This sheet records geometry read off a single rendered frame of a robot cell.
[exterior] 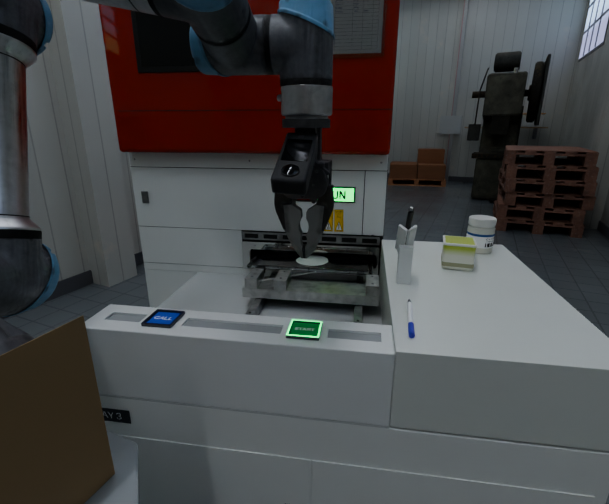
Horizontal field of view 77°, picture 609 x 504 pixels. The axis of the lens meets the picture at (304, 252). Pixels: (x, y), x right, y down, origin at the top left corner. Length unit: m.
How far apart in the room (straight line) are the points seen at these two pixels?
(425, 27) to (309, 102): 10.06
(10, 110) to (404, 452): 0.82
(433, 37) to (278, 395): 10.12
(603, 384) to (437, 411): 0.24
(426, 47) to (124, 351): 10.12
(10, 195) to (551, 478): 0.95
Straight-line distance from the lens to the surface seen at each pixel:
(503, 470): 0.79
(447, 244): 0.97
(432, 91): 10.36
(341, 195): 1.17
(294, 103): 0.56
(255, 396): 0.71
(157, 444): 0.86
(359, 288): 1.05
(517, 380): 0.69
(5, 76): 0.75
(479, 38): 10.42
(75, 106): 3.45
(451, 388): 0.67
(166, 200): 1.34
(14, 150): 0.73
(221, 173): 1.24
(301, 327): 0.68
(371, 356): 0.63
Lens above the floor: 1.30
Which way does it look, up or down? 18 degrees down
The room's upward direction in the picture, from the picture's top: straight up
